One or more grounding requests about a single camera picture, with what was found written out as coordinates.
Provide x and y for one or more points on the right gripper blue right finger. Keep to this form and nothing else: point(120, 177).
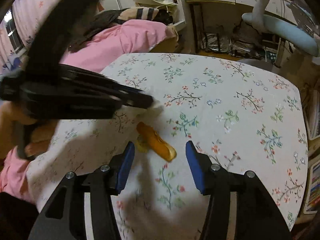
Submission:
point(198, 164)

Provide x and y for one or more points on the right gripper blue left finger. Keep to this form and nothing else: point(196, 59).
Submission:
point(126, 160)

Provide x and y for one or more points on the person's left hand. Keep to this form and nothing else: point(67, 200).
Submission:
point(17, 129)

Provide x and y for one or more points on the whale print blue pillow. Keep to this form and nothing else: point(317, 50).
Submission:
point(13, 62)

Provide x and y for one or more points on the floral tablecloth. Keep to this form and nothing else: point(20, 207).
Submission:
point(242, 117)

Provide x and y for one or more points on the black jacket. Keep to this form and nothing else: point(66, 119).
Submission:
point(99, 23)

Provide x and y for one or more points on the pink curtain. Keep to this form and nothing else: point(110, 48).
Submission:
point(28, 16)

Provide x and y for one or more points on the pink duvet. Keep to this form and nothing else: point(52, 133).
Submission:
point(134, 36)

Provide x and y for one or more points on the striped beige cloth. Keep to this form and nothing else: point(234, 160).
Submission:
point(145, 13)

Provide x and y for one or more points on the white rolling book cart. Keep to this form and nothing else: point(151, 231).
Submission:
point(311, 116)

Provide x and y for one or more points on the beige canvas bag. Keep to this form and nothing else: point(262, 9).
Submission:
point(169, 6)

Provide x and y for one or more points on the blue grey desk chair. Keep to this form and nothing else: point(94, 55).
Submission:
point(302, 35)

